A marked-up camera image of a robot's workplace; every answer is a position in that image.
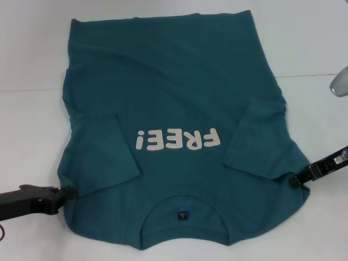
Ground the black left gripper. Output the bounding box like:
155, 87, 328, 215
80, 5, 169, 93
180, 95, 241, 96
0, 184, 74, 218

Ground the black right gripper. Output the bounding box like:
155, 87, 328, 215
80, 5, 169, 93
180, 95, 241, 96
289, 145, 348, 189

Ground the teal T-shirt with FREE print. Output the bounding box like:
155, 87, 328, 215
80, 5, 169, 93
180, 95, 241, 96
55, 10, 312, 244

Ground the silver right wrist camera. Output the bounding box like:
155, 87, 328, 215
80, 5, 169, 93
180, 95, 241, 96
329, 64, 348, 98

